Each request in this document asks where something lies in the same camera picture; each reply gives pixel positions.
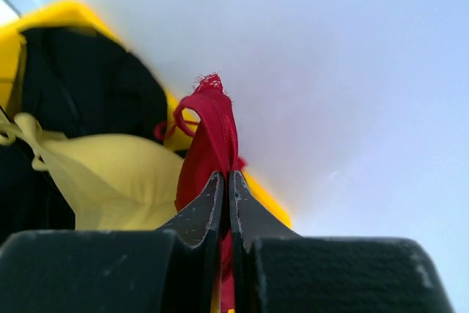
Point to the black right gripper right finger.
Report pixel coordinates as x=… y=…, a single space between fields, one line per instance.
x=277 y=270

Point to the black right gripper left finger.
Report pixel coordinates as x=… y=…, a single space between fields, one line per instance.
x=174 y=268

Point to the red lace bra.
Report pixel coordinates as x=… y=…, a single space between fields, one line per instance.
x=206 y=116

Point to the yellow bra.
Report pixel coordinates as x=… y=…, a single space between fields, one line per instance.
x=110 y=181

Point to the black bra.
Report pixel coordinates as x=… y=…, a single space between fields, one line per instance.
x=78 y=82

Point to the yellow plastic bin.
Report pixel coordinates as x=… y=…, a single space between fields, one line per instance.
x=74 y=13

